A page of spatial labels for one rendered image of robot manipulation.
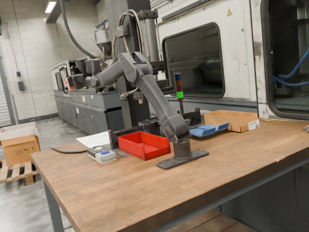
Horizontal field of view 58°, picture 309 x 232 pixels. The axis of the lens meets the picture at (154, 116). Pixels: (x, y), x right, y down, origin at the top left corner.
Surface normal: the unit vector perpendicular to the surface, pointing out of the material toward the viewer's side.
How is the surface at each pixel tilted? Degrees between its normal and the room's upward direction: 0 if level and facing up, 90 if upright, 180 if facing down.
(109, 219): 0
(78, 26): 90
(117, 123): 90
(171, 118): 55
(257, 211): 90
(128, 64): 90
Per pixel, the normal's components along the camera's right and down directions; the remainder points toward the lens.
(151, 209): -0.14, -0.98
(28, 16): 0.46, 0.09
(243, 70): -0.88, 0.20
